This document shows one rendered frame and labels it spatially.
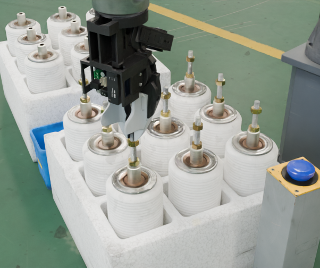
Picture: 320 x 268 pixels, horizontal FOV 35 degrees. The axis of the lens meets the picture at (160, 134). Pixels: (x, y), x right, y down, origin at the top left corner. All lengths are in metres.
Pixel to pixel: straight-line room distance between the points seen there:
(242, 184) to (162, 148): 0.16
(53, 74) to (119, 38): 0.62
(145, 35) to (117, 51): 0.06
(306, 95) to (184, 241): 0.49
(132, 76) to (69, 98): 0.61
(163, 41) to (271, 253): 0.37
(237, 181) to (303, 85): 0.34
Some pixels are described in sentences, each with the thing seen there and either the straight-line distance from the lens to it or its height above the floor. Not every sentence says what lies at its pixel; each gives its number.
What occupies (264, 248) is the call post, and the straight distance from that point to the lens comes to 0.87.
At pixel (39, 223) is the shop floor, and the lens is 1.17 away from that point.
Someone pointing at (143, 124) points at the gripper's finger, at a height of 0.37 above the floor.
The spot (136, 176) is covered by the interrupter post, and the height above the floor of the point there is 0.27.
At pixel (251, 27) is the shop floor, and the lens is 2.15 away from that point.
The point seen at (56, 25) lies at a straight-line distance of 1.50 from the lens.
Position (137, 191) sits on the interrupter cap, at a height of 0.25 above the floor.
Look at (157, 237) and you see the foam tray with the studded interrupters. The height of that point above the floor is 0.18.
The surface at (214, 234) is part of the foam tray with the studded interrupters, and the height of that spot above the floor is 0.14.
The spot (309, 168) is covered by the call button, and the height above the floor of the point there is 0.33.
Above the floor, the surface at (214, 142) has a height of 0.21.
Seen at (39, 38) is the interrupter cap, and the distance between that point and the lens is 1.40.
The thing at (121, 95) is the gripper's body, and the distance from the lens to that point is 0.68.
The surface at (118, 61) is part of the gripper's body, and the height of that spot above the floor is 0.49.
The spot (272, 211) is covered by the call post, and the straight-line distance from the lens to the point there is 0.81.
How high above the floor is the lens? 0.78
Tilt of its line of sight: 33 degrees down
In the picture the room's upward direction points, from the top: straight up
